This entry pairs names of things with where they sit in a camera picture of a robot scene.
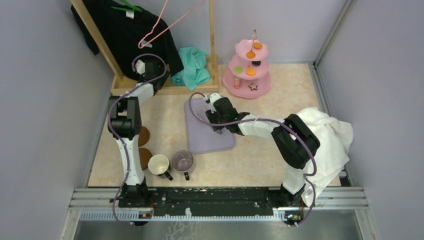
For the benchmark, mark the green round cookie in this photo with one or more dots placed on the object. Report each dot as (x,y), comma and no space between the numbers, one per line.
(238,69)

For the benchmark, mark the red striped cake piece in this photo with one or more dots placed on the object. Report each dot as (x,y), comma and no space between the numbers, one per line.
(236,82)

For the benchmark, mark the small orange round cookie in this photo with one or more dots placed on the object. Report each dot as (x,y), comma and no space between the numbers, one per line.
(250,54)

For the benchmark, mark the teal cloth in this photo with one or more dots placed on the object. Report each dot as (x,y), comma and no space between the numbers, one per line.
(194,71)

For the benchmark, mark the green clothes hanger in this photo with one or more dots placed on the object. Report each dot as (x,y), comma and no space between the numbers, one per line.
(128,7)

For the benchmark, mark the star-shaped iced cookie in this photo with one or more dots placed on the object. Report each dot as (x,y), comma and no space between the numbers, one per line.
(253,87)

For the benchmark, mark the white towel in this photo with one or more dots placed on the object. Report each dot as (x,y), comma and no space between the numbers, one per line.
(335,139)

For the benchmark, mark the brown saucer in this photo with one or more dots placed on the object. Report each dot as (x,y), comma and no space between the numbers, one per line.
(143,137)
(144,157)

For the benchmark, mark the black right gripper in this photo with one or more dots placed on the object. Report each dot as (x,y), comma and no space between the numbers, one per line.
(211,116)

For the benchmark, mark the orange waffle round cookie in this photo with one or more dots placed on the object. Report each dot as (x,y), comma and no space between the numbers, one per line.
(251,71)

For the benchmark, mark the black sandwich cookie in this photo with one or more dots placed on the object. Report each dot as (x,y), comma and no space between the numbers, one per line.
(256,63)

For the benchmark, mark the orange swirl cookie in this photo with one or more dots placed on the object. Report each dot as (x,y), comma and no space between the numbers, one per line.
(257,45)

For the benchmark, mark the cream mug black handle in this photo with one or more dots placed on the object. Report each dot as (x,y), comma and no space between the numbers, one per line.
(160,166)

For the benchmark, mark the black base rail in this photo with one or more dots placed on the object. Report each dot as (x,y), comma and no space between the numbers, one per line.
(208,201)

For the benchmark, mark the lavender serving tray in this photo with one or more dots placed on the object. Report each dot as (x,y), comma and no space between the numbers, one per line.
(201,138)

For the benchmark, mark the purple mug black handle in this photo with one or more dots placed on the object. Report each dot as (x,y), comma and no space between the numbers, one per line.
(183,161)

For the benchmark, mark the black t-shirt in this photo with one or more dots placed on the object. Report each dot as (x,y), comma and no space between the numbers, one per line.
(130,36)

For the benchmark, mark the brown saucer far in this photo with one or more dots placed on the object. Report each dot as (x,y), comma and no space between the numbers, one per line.
(143,137)

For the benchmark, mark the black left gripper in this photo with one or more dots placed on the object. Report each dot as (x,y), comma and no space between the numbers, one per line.
(164,74)

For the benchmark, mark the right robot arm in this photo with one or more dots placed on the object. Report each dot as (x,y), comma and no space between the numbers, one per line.
(295,141)

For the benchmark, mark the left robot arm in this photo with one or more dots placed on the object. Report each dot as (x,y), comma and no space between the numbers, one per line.
(124,122)

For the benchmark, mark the pink three-tier cake stand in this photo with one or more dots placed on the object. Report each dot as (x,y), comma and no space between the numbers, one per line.
(247,75)

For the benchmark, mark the brown saucer near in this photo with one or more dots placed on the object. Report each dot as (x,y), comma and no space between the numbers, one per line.
(144,157)

